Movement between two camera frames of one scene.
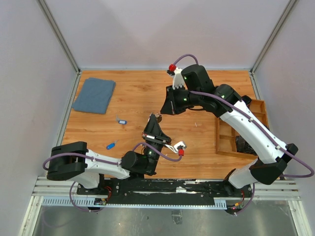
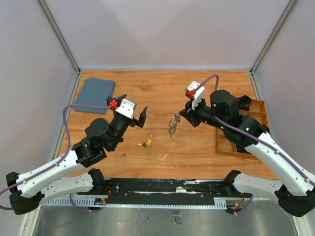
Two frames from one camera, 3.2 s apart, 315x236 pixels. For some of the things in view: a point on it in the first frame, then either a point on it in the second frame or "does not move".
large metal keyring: x=158 y=115 → x=173 y=123
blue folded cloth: x=95 y=96 does not move
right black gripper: x=170 y=106 → x=190 y=114
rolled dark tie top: x=247 y=100 does not move
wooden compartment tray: x=225 y=135 does not move
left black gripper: x=153 y=132 → x=140 y=123
